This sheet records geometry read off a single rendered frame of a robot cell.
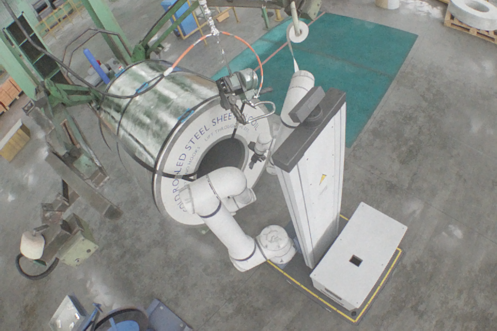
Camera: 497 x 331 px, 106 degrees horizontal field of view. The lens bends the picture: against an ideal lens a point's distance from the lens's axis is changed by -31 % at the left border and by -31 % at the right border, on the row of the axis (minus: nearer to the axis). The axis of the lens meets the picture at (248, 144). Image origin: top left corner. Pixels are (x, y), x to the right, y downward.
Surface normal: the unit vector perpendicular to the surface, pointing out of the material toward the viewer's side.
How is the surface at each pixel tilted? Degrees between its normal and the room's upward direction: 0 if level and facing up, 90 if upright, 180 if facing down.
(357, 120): 0
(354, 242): 0
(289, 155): 0
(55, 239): 90
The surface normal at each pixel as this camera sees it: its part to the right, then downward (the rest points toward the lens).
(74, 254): 0.70, 0.41
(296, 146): -0.25, -0.61
